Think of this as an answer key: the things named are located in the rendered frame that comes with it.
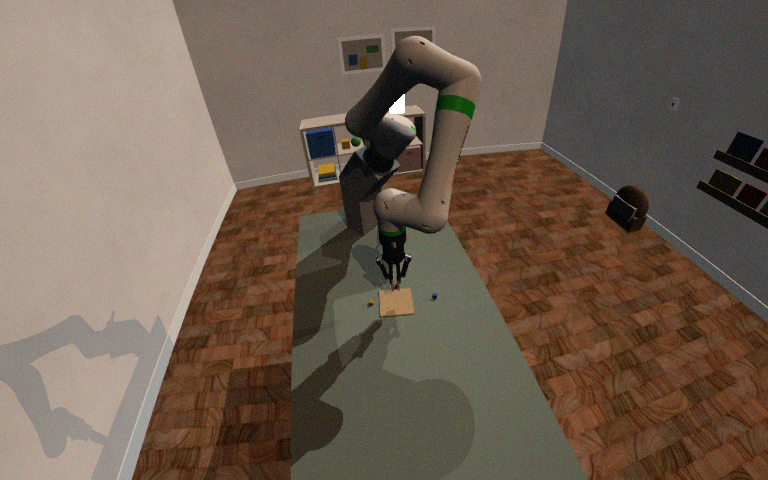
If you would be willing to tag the tan flat mat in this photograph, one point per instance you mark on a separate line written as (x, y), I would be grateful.
(396, 303)

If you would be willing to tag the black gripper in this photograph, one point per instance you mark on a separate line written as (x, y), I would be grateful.
(394, 256)

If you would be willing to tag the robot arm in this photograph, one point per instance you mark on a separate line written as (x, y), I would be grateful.
(416, 60)

